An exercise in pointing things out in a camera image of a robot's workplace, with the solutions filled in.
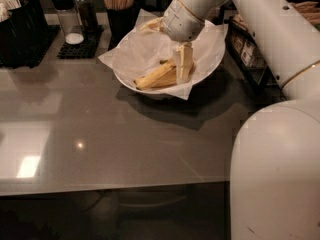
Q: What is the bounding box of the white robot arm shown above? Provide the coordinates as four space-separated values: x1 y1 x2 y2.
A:
160 0 320 240

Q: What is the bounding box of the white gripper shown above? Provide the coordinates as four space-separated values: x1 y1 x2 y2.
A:
139 0 204 84

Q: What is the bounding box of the yellow banana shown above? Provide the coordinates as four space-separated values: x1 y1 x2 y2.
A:
134 58 175 89
136 65 178 90

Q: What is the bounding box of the black wire condiment rack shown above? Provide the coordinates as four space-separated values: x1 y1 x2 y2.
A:
225 0 320 98

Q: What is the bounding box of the black rubber mat large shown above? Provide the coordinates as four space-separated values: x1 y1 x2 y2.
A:
0 25 60 69

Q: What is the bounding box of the black cup of stir sticks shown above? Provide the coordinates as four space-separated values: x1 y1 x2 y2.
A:
103 0 134 43

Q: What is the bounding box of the pepper shaker black cap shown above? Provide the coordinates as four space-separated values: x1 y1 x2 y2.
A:
75 0 98 33

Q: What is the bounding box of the white paper liner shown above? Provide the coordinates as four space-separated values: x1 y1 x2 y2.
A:
100 15 227 100

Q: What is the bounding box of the white bowl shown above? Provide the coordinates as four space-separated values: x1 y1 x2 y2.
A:
111 21 225 100

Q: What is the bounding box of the black container of packets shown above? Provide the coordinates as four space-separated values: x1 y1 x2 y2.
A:
0 0 48 63

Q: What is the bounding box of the black rubber mat small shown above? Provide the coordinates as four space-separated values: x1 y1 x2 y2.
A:
57 25 104 59

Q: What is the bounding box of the salt shaker black cap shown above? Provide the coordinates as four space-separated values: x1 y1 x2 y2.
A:
51 0 84 45

